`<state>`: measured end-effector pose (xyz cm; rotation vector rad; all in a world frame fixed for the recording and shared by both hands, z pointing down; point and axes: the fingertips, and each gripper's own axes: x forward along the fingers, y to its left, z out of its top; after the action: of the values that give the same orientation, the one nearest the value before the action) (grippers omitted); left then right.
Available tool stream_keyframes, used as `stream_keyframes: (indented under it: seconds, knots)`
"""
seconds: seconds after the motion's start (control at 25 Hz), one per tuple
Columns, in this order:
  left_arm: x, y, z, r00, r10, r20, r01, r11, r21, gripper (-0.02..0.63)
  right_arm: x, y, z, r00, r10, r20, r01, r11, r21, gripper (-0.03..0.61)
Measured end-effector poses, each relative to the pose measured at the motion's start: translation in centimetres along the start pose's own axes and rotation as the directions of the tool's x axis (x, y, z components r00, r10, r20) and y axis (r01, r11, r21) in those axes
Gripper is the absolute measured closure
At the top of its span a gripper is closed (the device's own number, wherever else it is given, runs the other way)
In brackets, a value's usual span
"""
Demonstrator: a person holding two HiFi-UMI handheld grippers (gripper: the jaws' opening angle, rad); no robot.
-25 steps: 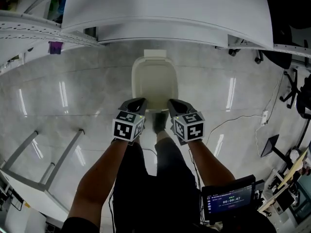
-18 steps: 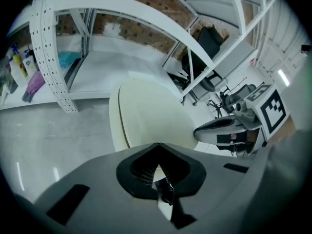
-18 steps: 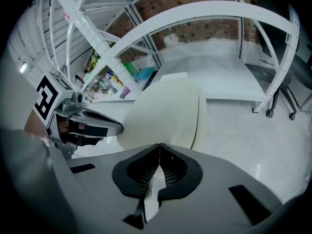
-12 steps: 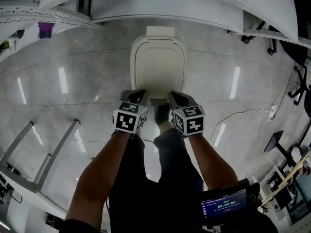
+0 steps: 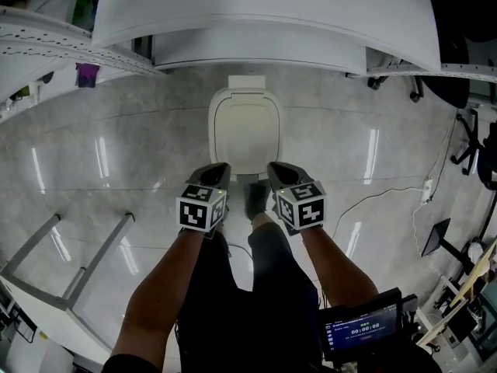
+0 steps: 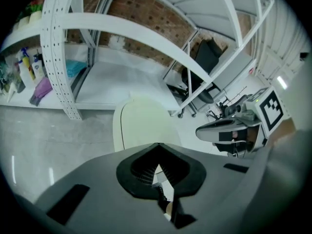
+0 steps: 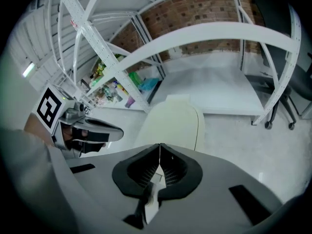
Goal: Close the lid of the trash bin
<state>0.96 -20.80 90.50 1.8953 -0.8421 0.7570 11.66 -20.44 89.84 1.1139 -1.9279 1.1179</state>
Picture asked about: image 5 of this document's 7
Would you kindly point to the cream pedal trash bin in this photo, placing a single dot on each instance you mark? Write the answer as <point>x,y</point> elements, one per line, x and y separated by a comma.
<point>246,81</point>

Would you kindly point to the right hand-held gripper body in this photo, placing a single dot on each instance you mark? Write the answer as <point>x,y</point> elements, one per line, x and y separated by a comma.
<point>306,208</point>

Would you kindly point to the empty white metal rack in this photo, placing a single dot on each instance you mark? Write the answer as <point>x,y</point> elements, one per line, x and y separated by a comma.
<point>264,21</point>

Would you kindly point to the light wooden board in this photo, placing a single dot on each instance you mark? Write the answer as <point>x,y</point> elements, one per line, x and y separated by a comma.
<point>470,286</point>

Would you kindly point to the person's left forearm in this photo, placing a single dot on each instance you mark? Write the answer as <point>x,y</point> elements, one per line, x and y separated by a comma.
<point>155,297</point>

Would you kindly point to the white power strip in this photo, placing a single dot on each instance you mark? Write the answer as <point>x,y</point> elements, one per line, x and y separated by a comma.
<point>427,190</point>

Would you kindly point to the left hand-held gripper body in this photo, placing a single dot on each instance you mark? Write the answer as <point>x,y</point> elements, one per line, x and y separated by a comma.
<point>194,212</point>

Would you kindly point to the person's right forearm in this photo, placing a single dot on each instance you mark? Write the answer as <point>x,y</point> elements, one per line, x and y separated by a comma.
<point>338,266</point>

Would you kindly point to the white plastic bin lid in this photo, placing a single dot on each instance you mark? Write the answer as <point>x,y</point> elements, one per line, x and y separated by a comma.
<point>246,130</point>

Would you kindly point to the black mesh office chair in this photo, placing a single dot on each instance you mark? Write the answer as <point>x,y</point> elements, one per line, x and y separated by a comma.
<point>475,142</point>

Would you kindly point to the person's black shorts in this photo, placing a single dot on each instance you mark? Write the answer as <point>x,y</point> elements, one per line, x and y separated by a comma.
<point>240,317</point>

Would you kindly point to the black floor stand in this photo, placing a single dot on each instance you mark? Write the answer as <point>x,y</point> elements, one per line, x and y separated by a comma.
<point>436,239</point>

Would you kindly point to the person's right shoe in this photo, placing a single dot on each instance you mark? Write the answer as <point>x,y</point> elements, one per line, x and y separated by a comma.
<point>256,202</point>

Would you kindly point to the white table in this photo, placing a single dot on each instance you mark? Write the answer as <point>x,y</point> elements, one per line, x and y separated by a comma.
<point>46,317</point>

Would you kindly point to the black monitor screen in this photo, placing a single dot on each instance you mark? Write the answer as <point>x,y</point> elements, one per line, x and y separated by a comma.
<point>361,330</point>

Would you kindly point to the purple cloth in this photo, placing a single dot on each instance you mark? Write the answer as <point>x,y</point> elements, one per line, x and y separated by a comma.
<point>87,75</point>

